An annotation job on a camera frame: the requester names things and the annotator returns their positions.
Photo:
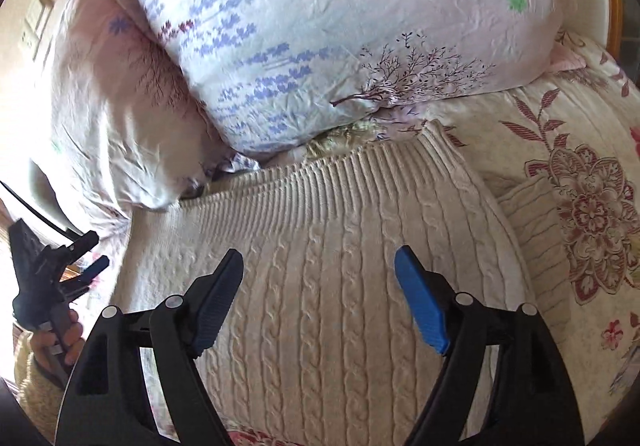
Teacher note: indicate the lavender print pillow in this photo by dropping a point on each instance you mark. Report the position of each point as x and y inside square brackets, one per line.
[325, 16]

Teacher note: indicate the person's left hand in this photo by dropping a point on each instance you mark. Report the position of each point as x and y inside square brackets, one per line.
[67, 338]

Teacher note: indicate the person's left forearm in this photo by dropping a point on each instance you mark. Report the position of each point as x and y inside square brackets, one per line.
[35, 381]

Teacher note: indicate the floral bedspread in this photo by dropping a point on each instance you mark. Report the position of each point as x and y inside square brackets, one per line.
[590, 151]

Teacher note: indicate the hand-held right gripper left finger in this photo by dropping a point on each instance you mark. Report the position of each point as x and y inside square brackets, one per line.
[215, 311]

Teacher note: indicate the pink floral pillow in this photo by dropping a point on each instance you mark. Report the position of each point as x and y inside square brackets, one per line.
[115, 116]

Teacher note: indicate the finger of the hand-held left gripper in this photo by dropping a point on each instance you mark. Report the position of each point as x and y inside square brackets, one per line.
[80, 242]
[95, 267]

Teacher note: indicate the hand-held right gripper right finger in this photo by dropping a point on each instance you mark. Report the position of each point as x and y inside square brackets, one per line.
[420, 301]

